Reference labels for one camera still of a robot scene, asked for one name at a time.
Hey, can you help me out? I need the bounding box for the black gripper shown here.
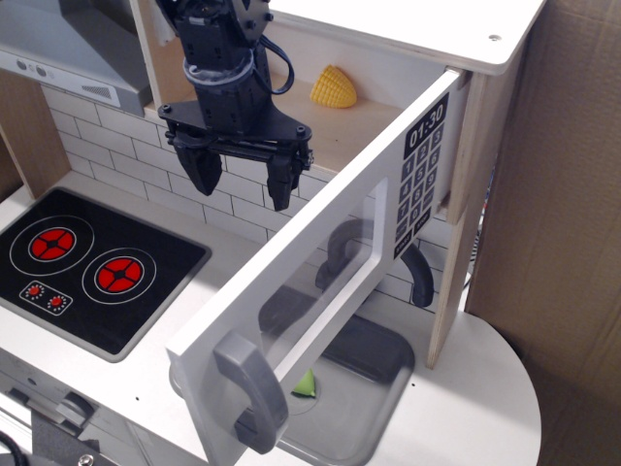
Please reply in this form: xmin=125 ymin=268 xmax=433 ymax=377
xmin=158 ymin=76 xmax=312 ymax=211

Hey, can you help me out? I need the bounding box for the white toy microwave door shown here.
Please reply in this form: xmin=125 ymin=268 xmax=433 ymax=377
xmin=165 ymin=69 xmax=463 ymax=466

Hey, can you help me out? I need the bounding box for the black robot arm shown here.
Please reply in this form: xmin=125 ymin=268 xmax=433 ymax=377
xmin=158 ymin=1 xmax=312 ymax=212

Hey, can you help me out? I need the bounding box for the wooden toy microwave cabinet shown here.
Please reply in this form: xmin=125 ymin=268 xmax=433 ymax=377
xmin=129 ymin=0 xmax=548 ymax=371

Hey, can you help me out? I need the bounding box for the yellow toy corn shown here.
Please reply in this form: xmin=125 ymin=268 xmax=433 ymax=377
xmin=310 ymin=65 xmax=358 ymax=109

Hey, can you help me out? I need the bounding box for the dark grey toy faucet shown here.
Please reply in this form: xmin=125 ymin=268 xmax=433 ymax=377
xmin=315 ymin=218 xmax=434 ymax=308

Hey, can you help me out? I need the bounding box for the black toy stovetop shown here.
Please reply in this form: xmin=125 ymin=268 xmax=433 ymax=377
xmin=1 ymin=188 xmax=212 ymax=363

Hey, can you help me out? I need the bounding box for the grey toy range hood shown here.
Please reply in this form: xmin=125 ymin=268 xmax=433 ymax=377
xmin=1 ymin=1 xmax=152 ymax=117

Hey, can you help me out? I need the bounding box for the green toy pear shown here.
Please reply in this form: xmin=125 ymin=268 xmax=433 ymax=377
xmin=292 ymin=369 xmax=316 ymax=398

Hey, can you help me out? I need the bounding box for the grey toy sink basin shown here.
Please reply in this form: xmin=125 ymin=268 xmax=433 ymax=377
xmin=167 ymin=285 xmax=414 ymax=465

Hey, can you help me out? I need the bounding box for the grey oven knob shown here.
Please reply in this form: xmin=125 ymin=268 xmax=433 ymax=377
xmin=55 ymin=392 xmax=95 ymax=427

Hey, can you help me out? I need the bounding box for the brown cardboard panel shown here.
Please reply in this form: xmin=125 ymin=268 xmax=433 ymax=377
xmin=467 ymin=1 xmax=620 ymax=465

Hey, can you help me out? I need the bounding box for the black cable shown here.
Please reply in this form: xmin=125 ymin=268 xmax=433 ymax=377
xmin=0 ymin=429 xmax=28 ymax=466

